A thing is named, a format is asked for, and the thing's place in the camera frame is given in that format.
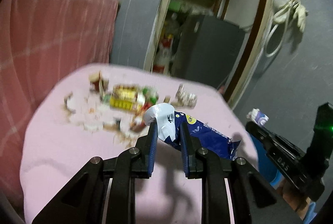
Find blue snack wrapper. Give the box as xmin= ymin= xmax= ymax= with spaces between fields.
xmin=143 ymin=103 xmax=240 ymax=160

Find small white blue wrapper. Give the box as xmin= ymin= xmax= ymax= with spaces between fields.
xmin=247 ymin=108 xmax=269 ymax=126

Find crumpled white paper trash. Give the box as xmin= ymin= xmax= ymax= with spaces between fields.
xmin=171 ymin=84 xmax=198 ymax=108

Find right hand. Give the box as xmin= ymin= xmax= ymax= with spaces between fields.
xmin=280 ymin=179 xmax=311 ymax=220

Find green crumpled wrapper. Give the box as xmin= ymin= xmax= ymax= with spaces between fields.
xmin=142 ymin=86 xmax=159 ymax=105

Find red white rice bag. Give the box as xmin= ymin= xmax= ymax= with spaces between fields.
xmin=152 ymin=34 xmax=174 ymax=75

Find grey washing machine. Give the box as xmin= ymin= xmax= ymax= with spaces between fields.
xmin=171 ymin=15 xmax=246 ymax=89

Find green box on shelf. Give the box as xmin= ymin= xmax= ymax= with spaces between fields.
xmin=168 ymin=0 xmax=186 ymax=12

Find red plaid cloth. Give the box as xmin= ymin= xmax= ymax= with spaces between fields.
xmin=1 ymin=0 xmax=119 ymax=207

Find white rubber gloves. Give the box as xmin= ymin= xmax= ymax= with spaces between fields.
xmin=287 ymin=0 xmax=308 ymax=34

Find wooden door frame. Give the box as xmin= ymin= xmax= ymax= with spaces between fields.
xmin=143 ymin=0 xmax=281 ymax=110

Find white hose loop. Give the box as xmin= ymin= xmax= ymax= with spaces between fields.
xmin=263 ymin=0 xmax=292 ymax=58

